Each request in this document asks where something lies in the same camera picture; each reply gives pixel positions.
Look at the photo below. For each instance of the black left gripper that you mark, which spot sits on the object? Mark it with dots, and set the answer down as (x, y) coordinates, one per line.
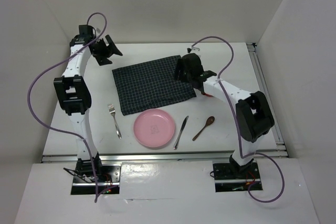
(102, 59)

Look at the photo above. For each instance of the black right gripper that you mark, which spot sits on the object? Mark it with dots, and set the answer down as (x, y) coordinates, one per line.
(179, 66)

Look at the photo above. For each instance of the dark checkered cloth placemat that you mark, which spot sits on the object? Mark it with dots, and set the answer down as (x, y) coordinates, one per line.
(150, 85)

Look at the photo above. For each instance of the silver metal fork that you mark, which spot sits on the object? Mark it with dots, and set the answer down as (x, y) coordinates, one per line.
(112, 113)

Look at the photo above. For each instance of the brown wooden spoon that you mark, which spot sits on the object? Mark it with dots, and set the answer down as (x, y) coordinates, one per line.
(210, 120)

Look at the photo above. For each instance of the pink plastic plate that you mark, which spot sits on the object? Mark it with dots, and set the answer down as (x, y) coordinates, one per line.
(154, 128)

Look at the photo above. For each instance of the silver metal knife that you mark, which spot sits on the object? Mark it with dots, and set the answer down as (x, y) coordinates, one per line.
(175, 147)

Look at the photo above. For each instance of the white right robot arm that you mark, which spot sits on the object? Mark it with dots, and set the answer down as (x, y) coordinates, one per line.
(251, 111)

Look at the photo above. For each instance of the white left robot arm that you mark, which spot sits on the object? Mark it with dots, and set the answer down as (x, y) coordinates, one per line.
(74, 96)

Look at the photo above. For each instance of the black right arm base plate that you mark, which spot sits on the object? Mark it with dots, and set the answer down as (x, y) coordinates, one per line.
(226, 180)

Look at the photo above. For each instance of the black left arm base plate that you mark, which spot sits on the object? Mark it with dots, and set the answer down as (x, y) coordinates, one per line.
(90, 178)

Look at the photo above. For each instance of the aluminium right side rail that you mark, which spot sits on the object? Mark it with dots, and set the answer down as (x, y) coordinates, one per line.
(252, 50)

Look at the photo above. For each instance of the aluminium rail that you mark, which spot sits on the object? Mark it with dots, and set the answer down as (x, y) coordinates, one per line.
(252, 50)
(157, 157)

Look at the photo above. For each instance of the aluminium front rail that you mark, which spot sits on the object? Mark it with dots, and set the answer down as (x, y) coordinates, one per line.
(157, 157)

